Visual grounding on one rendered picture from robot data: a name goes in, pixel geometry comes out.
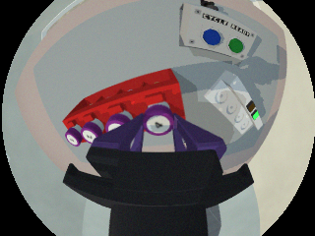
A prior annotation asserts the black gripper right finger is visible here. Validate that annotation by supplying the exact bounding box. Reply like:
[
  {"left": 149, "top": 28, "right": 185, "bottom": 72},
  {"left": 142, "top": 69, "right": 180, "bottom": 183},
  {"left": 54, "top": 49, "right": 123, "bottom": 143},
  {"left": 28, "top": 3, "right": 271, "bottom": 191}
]
[{"left": 172, "top": 113, "right": 227, "bottom": 160}]

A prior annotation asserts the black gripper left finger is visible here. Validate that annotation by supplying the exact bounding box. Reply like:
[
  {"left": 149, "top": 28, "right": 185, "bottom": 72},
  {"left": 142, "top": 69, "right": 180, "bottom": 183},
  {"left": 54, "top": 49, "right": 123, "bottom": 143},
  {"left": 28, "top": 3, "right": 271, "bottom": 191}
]
[{"left": 91, "top": 113, "right": 144, "bottom": 151}]

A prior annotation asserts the grey flat mat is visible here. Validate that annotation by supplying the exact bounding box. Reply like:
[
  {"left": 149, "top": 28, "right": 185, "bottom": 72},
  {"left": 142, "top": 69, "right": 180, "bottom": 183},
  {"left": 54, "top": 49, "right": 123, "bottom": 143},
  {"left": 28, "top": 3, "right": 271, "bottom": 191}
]
[{"left": 33, "top": 0, "right": 280, "bottom": 163}]

